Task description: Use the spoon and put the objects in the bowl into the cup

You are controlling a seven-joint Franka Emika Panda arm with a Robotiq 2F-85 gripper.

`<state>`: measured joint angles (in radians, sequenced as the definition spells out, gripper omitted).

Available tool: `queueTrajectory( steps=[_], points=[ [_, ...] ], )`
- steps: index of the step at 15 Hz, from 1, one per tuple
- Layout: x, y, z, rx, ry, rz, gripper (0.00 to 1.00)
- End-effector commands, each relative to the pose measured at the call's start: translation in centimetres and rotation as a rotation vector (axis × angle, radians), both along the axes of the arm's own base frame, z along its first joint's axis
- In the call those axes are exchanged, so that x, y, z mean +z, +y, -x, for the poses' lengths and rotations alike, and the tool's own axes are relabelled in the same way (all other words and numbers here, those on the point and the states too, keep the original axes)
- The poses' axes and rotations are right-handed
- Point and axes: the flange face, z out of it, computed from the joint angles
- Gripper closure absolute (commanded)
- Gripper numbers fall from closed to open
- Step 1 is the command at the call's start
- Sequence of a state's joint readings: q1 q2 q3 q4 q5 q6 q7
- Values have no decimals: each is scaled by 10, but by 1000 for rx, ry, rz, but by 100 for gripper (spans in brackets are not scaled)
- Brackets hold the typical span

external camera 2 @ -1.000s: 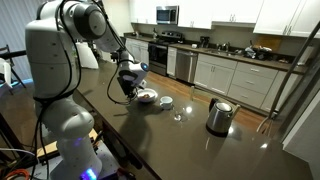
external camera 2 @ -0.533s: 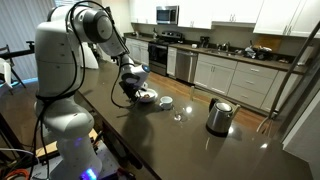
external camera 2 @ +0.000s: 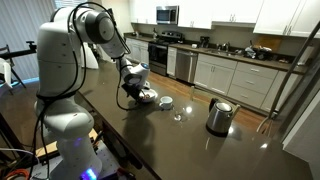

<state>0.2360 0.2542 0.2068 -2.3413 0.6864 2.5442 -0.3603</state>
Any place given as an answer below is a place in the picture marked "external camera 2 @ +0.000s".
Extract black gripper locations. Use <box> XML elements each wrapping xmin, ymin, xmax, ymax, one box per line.
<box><xmin>120</xmin><ymin>82</ymin><xmax>150</xmax><ymax>102</ymax></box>

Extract white bowl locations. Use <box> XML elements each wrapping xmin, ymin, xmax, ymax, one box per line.
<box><xmin>138</xmin><ymin>88</ymin><xmax>159</xmax><ymax>103</ymax></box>

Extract white cup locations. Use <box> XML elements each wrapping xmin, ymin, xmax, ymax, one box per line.
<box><xmin>159</xmin><ymin>95</ymin><xmax>174</xmax><ymax>111</ymax></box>

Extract black stainless stove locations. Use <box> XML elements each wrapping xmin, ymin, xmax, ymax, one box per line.
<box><xmin>147</xmin><ymin>30</ymin><xmax>185</xmax><ymax>77</ymax></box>

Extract small clear glass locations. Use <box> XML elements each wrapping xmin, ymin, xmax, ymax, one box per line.
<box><xmin>173</xmin><ymin>108</ymin><xmax>184</xmax><ymax>123</ymax></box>

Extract narrow white cabinet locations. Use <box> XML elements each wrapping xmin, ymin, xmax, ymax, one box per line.
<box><xmin>166</xmin><ymin>46</ymin><xmax>178</xmax><ymax>78</ymax></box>

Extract stainless dishwasher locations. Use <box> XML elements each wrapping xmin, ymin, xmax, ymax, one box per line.
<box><xmin>175</xmin><ymin>49</ymin><xmax>199</xmax><ymax>84</ymax></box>

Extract white rounded object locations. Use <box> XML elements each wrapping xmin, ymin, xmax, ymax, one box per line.
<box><xmin>81</xmin><ymin>42</ymin><xmax>100</xmax><ymax>70</ymax></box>

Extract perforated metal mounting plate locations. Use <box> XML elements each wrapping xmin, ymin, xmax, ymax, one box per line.
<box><xmin>28</xmin><ymin>143</ymin><xmax>121</xmax><ymax>180</ymax></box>

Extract black coffee maker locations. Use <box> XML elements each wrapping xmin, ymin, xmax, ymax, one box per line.
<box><xmin>199</xmin><ymin>35</ymin><xmax>211</xmax><ymax>49</ymax></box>

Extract stainless steel kettle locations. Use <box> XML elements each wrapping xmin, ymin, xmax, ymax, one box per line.
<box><xmin>205</xmin><ymin>97</ymin><xmax>242</xmax><ymax>138</ymax></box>

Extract stainless microwave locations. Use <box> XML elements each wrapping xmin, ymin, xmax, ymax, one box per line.
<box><xmin>155</xmin><ymin>5</ymin><xmax>180</xmax><ymax>26</ymax></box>

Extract white upper cabinets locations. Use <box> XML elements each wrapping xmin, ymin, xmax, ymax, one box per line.
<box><xmin>177</xmin><ymin>0</ymin><xmax>264</xmax><ymax>30</ymax></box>
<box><xmin>129</xmin><ymin>0</ymin><xmax>158</xmax><ymax>26</ymax></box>
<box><xmin>253</xmin><ymin>0</ymin><xmax>320</xmax><ymax>39</ymax></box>

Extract metal sink faucet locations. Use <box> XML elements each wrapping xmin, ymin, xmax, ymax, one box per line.
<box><xmin>220</xmin><ymin>41</ymin><xmax>232</xmax><ymax>53</ymax></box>

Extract white lower cabinets with drawers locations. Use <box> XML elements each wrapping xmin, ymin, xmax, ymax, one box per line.
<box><xmin>193</xmin><ymin>53</ymin><xmax>301</xmax><ymax>113</ymax></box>

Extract white window blinds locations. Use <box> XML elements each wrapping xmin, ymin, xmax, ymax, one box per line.
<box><xmin>54</xmin><ymin>0</ymin><xmax>78</xmax><ymax>9</ymax></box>

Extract dish rack with items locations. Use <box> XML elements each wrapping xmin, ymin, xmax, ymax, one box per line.
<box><xmin>244</xmin><ymin>44</ymin><xmax>274</xmax><ymax>62</ymax></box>

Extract dark kitchen countertop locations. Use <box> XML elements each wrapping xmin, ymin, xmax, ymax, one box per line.
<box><xmin>178</xmin><ymin>43</ymin><xmax>309</xmax><ymax>75</ymax></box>

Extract wooden cutting board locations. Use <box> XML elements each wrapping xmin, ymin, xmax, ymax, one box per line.
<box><xmin>254</xmin><ymin>34</ymin><xmax>284</xmax><ymax>53</ymax></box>

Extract grey vertical blinds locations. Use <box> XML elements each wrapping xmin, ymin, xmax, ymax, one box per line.
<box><xmin>0</xmin><ymin>0</ymin><xmax>56</xmax><ymax>81</ymax></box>

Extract white paper towel roll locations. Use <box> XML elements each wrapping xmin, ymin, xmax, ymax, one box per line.
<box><xmin>297</xmin><ymin>44</ymin><xmax>316</xmax><ymax>67</ymax></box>

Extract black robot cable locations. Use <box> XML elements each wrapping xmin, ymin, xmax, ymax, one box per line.
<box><xmin>24</xmin><ymin>1</ymin><xmax>148</xmax><ymax>180</ymax></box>

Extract black camera boom stand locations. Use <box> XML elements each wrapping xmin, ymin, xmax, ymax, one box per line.
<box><xmin>0</xmin><ymin>40</ymin><xmax>40</xmax><ymax>89</ymax></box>

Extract orange cable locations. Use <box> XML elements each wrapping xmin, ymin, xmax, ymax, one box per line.
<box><xmin>2</xmin><ymin>168</ymin><xmax>32</xmax><ymax>180</ymax></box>

